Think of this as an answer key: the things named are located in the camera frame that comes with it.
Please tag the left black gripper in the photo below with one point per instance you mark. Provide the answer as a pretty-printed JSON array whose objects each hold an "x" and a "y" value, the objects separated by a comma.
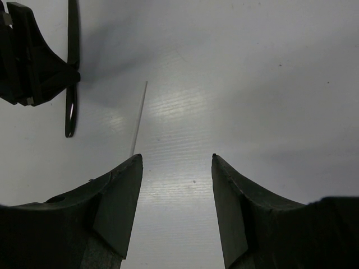
[{"x": 31, "y": 73}]

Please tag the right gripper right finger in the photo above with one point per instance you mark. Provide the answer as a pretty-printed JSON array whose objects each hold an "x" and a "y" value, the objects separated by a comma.
[{"x": 260, "y": 229}]

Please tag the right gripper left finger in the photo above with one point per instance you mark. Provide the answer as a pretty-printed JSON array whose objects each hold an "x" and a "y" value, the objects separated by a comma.
[{"x": 87, "y": 227}]

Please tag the black knife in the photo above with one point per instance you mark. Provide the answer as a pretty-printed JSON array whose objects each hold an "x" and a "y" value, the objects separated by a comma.
[{"x": 73, "y": 60}]

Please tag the clear glass straw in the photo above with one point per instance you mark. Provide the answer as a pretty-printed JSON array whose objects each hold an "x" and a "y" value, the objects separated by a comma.
[{"x": 138, "y": 119}]

